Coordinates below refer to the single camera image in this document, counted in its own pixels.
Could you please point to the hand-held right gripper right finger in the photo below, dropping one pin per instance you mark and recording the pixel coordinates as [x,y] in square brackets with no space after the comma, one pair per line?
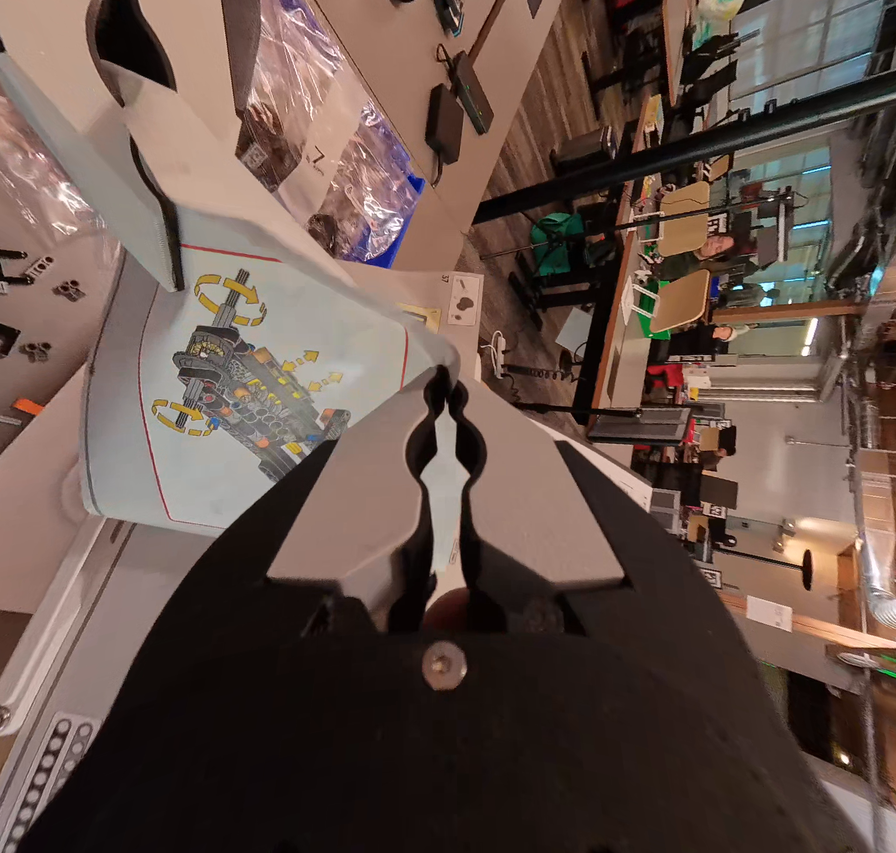
[532,517]

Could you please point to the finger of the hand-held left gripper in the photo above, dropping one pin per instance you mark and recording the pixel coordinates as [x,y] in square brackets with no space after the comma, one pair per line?
[70,160]
[245,13]

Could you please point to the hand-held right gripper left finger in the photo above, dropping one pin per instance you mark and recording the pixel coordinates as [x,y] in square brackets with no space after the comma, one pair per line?
[357,510]

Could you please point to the lego instruction booklet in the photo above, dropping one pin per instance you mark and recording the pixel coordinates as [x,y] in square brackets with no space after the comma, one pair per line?
[315,321]

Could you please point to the clear bag of lego pieces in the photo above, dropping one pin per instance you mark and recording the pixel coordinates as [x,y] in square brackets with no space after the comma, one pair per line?
[280,97]
[364,195]

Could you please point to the light grey lego beam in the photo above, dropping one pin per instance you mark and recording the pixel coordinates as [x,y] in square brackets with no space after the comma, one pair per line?
[40,267]

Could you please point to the dark grey double lego connector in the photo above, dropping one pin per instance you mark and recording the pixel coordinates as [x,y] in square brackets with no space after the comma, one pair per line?
[70,291]
[35,352]

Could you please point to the orange lego bush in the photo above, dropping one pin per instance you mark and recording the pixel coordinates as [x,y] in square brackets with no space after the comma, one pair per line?
[29,406]

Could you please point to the clear plastic bag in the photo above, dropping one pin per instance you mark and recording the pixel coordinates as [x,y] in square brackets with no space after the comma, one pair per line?
[42,167]

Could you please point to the black monitor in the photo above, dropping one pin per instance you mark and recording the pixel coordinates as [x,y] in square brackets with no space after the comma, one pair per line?
[640,424]

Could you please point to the white power strip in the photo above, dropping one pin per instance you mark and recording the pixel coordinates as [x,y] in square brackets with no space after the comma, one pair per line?
[498,352]

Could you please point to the long wooden desk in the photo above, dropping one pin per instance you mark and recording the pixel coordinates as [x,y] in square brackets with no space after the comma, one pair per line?
[616,349]

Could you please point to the black blue small device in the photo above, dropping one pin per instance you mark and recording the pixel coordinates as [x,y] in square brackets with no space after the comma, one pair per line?
[448,2]

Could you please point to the black power adapter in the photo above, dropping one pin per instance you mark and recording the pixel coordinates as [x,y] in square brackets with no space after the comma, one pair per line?
[444,125]

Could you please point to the black docking hub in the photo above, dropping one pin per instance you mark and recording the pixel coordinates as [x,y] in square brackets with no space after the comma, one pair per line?
[472,93]

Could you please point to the black floor stand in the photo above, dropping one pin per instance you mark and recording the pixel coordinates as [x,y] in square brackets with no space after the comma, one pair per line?
[770,564]

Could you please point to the white sign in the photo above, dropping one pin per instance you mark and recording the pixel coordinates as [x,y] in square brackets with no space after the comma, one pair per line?
[768,613]

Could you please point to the blue storage box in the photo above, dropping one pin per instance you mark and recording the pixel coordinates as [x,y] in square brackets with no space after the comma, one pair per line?
[392,223]

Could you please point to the tan chair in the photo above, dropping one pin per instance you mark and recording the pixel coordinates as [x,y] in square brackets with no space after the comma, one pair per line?
[684,217]
[679,303]

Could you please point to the green bag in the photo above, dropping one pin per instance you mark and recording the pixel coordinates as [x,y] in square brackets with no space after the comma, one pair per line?
[556,244]

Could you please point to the white rounded board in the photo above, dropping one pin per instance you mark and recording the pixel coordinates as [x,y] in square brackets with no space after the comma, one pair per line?
[42,461]

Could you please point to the black pillar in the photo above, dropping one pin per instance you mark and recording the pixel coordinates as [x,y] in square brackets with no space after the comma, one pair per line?
[700,139]

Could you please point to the silver air duct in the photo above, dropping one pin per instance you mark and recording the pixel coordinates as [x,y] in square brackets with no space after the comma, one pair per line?
[875,552]

